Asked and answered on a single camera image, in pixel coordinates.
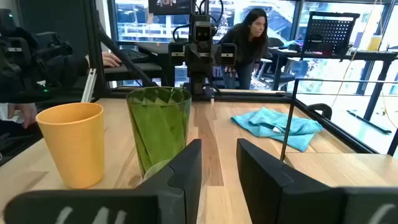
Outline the yellow plastic cup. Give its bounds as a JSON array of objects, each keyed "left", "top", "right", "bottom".
[{"left": 35, "top": 102, "right": 106, "bottom": 190}]

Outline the black frame clamp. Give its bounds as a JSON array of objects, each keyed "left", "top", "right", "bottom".
[{"left": 306, "top": 103, "right": 333, "bottom": 121}]

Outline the dark desk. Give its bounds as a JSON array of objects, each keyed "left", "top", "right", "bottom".
[{"left": 104, "top": 62, "right": 163, "bottom": 82}]

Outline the black office chair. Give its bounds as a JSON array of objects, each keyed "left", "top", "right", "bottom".
[{"left": 254, "top": 37, "right": 297, "bottom": 91}]

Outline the black long desk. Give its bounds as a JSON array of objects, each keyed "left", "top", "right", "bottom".
[{"left": 269, "top": 48, "right": 398, "bottom": 122}]

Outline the blue cloth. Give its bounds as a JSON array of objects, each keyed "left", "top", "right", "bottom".
[{"left": 230, "top": 107, "right": 324, "bottom": 153}]

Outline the yellow container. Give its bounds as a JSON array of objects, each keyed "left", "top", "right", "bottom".
[{"left": 368, "top": 35, "right": 382, "bottom": 52}]

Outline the person's hand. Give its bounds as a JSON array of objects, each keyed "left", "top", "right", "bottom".
[
  {"left": 7, "top": 103, "right": 38, "bottom": 129},
  {"left": 85, "top": 51, "right": 123, "bottom": 68}
]

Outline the black metal table frame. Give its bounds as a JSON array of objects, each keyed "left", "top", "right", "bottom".
[{"left": 81, "top": 0, "right": 379, "bottom": 156}]

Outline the black pegboard stand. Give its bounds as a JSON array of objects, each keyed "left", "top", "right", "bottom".
[{"left": 300, "top": 11, "right": 361, "bottom": 60}]

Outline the black monitor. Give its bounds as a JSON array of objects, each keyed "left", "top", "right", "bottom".
[{"left": 148, "top": 0, "right": 192, "bottom": 16}]

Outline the white aluminium bar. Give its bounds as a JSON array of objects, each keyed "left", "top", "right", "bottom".
[{"left": 80, "top": 68, "right": 98, "bottom": 103}]

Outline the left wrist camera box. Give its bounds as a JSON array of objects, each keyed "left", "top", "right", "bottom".
[{"left": 193, "top": 21, "right": 214, "bottom": 44}]

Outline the person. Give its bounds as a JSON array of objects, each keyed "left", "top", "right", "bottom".
[{"left": 217, "top": 8, "right": 270, "bottom": 91}]

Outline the black floor bar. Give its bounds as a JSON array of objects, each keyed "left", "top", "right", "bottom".
[{"left": 346, "top": 110, "right": 393, "bottom": 135}]

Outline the green plastic cup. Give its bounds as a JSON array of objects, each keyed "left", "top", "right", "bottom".
[{"left": 126, "top": 86, "right": 193, "bottom": 181}]

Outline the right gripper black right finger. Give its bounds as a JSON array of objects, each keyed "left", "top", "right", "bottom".
[{"left": 236, "top": 138, "right": 398, "bottom": 224}]

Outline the black keyboard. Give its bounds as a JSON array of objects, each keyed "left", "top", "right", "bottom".
[{"left": 120, "top": 48, "right": 150, "bottom": 63}]

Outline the yellow cable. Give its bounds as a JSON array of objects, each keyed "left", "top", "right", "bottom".
[{"left": 328, "top": 0, "right": 398, "bottom": 129}]

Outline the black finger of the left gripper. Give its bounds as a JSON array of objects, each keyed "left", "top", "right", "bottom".
[
  {"left": 168, "top": 42, "right": 187, "bottom": 67},
  {"left": 219, "top": 42, "right": 238, "bottom": 67}
]

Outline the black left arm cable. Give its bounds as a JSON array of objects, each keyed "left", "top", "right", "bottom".
[{"left": 172, "top": 0, "right": 225, "bottom": 43}]

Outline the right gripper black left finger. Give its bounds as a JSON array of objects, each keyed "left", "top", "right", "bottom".
[{"left": 2, "top": 139, "right": 203, "bottom": 224}]

